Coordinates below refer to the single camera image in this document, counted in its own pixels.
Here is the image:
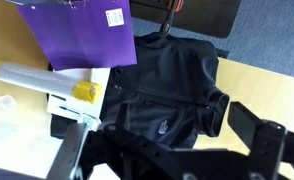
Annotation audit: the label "black orange clamp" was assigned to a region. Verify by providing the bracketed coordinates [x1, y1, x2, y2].
[160, 0, 183, 37]

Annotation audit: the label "white paper sheet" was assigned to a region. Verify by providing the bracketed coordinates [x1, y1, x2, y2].
[47, 68, 110, 119]

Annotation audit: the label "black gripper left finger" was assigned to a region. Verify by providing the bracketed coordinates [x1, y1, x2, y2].
[115, 103, 130, 131]

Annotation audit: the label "black perforated board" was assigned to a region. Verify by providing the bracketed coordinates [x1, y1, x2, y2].
[129, 0, 241, 38]

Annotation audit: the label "bubble wrap roll yellow caps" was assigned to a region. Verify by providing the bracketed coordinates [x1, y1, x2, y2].
[0, 59, 103, 105]

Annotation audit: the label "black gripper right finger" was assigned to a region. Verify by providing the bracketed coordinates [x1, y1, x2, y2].
[228, 102, 263, 148]

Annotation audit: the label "black zip jacket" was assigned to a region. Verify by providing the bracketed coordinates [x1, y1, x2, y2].
[100, 33, 229, 148]

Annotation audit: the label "black pen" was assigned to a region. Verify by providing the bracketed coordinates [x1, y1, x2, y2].
[59, 106, 81, 114]

